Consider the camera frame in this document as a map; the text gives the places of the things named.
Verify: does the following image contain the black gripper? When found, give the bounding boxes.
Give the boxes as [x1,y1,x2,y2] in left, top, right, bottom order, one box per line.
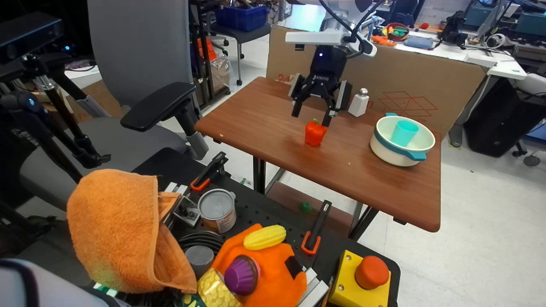
[286,44,353,127]

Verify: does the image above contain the orange toy pepper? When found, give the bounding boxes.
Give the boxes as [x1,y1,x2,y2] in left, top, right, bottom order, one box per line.
[303,117,329,148]

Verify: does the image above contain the white salt shaker bottle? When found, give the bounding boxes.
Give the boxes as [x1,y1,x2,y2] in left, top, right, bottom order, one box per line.
[346,86,371,119]

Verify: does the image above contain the brown wooden table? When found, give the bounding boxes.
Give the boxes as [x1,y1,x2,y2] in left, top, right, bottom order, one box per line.
[194,74,443,233]

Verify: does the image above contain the white bowl with teal rim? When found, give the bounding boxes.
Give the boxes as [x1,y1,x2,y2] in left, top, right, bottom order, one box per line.
[368,110,436,168]

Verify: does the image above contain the teal plastic cup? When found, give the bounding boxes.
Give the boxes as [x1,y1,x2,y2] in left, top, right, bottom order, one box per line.
[390,117,421,146]

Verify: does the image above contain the cardboard backdrop panel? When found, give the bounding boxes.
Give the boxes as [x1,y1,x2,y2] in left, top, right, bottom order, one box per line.
[264,23,489,143]

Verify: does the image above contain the blue storage bin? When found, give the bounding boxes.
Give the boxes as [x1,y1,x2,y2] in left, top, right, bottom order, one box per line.
[214,3,269,33]

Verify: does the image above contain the yellow toy corn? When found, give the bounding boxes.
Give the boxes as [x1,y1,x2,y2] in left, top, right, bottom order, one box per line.
[242,223,288,252]

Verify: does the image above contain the clear measuring cup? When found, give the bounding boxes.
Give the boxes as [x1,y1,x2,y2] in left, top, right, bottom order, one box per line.
[196,187,238,235]

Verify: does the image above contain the white cluttered desk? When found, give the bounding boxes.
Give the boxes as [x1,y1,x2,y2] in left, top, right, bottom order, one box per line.
[363,4,528,81]

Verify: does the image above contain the orange plush toy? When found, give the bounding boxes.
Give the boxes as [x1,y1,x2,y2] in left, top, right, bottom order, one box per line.
[209,223,308,307]

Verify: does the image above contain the yellow emergency stop box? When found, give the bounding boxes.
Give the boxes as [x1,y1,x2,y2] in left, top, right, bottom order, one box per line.
[327,248,392,307]

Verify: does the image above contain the purple toy cupcake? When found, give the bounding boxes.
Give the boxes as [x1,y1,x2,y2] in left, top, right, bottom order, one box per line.
[223,254,261,296]

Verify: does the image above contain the black bag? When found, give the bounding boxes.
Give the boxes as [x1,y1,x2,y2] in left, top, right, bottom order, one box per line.
[462,76,539,158]

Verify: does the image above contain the grey office chair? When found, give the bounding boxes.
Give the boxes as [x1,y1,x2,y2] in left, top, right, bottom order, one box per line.
[17,0,209,209]

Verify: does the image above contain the yellow corn cob toy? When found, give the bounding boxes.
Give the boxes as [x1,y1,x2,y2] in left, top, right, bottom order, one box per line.
[196,267,242,307]

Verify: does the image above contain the orange towel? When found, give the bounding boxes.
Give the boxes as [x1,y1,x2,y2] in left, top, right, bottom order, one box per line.
[64,167,197,294]

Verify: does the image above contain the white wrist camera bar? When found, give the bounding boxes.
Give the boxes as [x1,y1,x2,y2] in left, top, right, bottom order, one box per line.
[283,28,378,59]

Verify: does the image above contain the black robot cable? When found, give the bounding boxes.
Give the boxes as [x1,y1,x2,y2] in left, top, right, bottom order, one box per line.
[317,0,385,45]

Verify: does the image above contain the black clamp with orange handle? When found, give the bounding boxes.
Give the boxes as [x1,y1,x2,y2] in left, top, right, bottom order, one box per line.
[298,197,332,257]
[189,149,230,194]

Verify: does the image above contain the black camera tripod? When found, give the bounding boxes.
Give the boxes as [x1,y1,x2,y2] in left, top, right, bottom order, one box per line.
[0,10,112,184]

